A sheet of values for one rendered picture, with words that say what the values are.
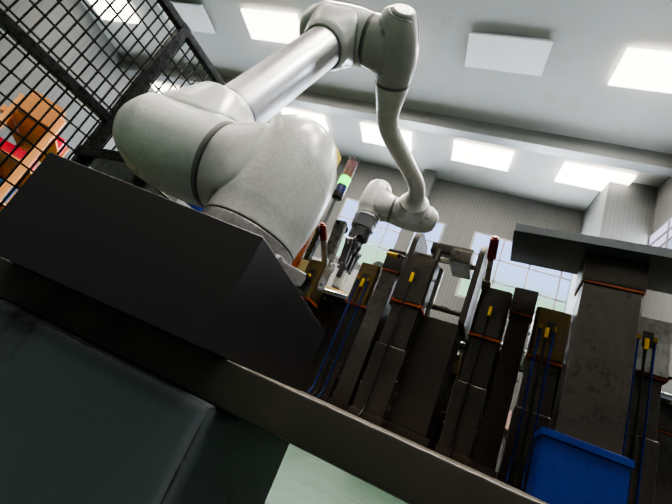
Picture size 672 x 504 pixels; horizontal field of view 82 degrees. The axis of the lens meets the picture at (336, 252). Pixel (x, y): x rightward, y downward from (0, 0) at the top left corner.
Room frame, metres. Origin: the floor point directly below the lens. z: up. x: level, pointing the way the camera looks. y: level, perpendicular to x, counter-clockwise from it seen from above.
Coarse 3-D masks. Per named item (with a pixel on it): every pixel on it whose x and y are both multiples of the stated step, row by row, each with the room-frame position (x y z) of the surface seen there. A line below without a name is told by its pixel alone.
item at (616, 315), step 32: (608, 256) 0.62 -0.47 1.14; (576, 288) 0.68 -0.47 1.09; (608, 288) 0.62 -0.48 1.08; (640, 288) 0.59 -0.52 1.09; (576, 320) 0.64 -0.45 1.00; (608, 320) 0.61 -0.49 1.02; (576, 352) 0.63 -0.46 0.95; (608, 352) 0.61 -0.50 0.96; (576, 384) 0.63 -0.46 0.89; (608, 384) 0.61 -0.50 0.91; (576, 416) 0.63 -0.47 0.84; (608, 416) 0.60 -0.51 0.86; (608, 448) 0.60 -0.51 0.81
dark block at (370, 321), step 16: (384, 272) 0.95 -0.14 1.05; (384, 288) 0.94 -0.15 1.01; (384, 304) 0.93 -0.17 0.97; (368, 320) 0.95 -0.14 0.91; (384, 320) 0.96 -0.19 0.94; (368, 336) 0.94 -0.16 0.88; (352, 352) 0.95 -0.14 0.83; (368, 352) 0.94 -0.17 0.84; (352, 368) 0.94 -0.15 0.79; (352, 384) 0.94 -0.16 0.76; (336, 400) 0.95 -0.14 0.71; (352, 400) 0.95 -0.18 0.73
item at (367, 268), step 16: (368, 272) 0.99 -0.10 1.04; (352, 288) 1.00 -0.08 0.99; (368, 288) 0.98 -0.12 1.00; (352, 304) 0.99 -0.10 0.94; (368, 304) 0.99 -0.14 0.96; (352, 320) 0.98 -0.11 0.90; (336, 336) 1.00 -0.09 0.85; (352, 336) 0.99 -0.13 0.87; (336, 352) 1.00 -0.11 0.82; (320, 368) 0.99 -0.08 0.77; (336, 368) 0.98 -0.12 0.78; (320, 384) 0.98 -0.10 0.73; (336, 384) 1.00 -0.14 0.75
